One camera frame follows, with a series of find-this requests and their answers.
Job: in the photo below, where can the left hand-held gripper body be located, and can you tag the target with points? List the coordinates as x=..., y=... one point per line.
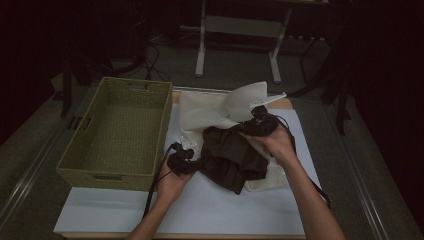
x=181, y=158

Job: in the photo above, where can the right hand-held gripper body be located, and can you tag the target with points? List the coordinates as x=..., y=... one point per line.
x=261, y=121

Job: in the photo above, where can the dark brown cloth garment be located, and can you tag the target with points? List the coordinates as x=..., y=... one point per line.
x=230, y=153

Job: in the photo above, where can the white non-woven fabric bag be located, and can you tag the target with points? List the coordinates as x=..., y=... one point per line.
x=206, y=110

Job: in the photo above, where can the person's left hand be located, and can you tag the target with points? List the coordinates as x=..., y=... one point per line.
x=171, y=185

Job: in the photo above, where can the person's right hand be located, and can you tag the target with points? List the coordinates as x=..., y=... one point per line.
x=278, y=145

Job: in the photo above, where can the white table cover sheet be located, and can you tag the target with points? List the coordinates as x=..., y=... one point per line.
x=213, y=210

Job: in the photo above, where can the green woven basket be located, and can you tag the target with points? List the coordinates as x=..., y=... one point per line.
x=120, y=133

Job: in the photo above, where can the dark metal stand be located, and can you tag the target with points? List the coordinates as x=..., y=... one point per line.
x=340, y=93

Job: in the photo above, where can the white metal stand frame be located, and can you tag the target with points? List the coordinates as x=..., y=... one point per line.
x=240, y=28

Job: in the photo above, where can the metal floor rail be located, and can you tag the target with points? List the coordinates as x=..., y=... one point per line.
x=26, y=176
x=363, y=186

